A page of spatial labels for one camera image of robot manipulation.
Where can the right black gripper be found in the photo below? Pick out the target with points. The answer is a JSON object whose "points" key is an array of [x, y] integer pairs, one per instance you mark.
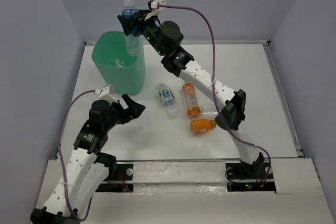
{"points": [[141, 22]]}

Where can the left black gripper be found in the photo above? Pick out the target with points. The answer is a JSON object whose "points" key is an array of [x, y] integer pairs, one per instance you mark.
{"points": [[134, 110]]}

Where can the white green label bottle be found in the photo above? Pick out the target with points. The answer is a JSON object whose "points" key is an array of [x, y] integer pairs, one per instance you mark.
{"points": [[168, 101]]}

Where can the clear bottle blue-white cap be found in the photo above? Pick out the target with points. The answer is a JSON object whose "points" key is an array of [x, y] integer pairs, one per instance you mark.
{"points": [[122, 62]]}

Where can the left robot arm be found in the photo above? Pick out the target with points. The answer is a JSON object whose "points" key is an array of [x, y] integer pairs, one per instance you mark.
{"points": [[88, 166]]}

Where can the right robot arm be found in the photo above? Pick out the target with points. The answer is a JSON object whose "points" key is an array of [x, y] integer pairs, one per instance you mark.
{"points": [[166, 38]]}

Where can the green plastic bin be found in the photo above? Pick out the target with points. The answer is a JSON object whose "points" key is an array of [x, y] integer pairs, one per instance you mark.
{"points": [[112, 44]]}

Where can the tall orange label bottle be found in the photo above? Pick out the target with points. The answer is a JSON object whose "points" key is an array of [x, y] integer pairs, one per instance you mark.
{"points": [[192, 107]]}

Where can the short orange juice bottle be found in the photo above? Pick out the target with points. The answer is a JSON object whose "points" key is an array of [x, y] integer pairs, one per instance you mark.
{"points": [[201, 126]]}

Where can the clear jar silver lid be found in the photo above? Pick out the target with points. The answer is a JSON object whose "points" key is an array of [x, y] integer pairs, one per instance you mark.
{"points": [[209, 110]]}

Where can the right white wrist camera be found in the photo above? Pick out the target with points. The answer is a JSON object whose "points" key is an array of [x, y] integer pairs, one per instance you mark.
{"points": [[155, 8]]}

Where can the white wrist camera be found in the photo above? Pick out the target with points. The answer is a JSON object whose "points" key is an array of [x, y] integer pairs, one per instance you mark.
{"points": [[106, 93], [155, 8]]}

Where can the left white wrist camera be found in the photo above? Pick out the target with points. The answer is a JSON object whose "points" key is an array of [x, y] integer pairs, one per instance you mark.
{"points": [[106, 93]]}

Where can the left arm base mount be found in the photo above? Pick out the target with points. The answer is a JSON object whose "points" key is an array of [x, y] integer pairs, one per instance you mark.
{"points": [[120, 182]]}

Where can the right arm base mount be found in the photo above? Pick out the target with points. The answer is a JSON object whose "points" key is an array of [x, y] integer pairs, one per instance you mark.
{"points": [[238, 181]]}

